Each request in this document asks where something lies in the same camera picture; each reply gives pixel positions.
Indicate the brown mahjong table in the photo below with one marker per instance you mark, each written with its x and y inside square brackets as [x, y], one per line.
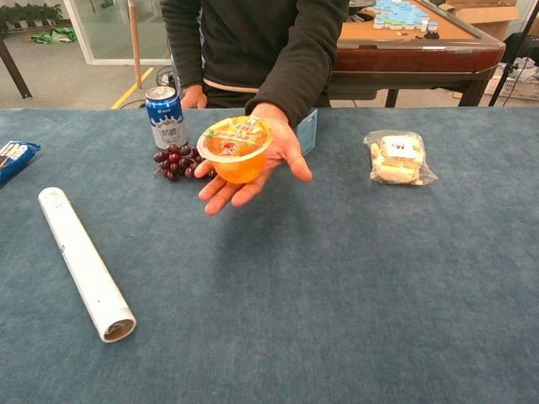
[412, 59]

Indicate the person's left arm black sleeve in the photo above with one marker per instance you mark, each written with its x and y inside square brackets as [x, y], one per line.
[295, 71]

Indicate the pile of blue mahjong tiles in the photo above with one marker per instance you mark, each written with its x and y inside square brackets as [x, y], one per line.
[398, 12]

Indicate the person's right hand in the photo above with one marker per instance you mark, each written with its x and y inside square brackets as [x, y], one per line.
[193, 97]

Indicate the white plastic basket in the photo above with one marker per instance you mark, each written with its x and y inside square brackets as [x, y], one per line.
[520, 86]

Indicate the orange jelly cup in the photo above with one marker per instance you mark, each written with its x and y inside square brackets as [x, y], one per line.
[238, 168]

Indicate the cardboard box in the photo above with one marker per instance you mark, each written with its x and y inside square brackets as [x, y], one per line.
[488, 17]

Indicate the person's right arm black sleeve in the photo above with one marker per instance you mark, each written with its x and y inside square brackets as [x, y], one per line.
[181, 42]

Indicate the black slanted table leg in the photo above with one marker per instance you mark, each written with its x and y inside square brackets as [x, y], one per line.
[14, 69]

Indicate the person's torso black sweater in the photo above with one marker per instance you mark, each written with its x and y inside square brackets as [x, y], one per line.
[244, 42]

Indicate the black tripod stand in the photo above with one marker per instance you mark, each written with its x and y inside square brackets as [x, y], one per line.
[511, 59]

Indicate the white paper roll tube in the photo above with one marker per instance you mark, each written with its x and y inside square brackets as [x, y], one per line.
[84, 261]

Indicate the blue felt table cover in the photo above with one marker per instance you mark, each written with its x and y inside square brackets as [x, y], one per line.
[295, 294]

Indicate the blue white milk can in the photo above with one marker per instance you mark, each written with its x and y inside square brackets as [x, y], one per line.
[166, 118]

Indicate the wooden pole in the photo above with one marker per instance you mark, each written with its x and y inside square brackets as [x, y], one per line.
[135, 46]

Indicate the clear bag of biscuits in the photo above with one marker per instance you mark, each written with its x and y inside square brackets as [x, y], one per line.
[398, 162]

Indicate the blue cookie packet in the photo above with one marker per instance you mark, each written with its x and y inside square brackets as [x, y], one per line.
[14, 160]

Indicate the light blue card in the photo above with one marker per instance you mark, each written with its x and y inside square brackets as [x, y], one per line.
[308, 132]

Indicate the dark red grape bunch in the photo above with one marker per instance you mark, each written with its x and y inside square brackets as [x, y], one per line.
[174, 162]

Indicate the row of potted plants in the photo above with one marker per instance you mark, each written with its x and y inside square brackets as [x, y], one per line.
[29, 14]

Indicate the single blue white mahjong tile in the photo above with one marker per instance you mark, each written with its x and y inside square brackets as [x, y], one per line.
[432, 28]

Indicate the person's left hand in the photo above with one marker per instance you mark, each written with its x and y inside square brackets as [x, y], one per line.
[290, 155]

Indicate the green cloth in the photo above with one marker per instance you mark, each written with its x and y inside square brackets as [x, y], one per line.
[52, 35]

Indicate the person's arm black sleeve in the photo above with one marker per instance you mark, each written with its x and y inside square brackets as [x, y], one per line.
[181, 42]
[295, 71]

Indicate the white framed glass door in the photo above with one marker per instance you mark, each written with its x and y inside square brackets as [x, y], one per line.
[118, 42]

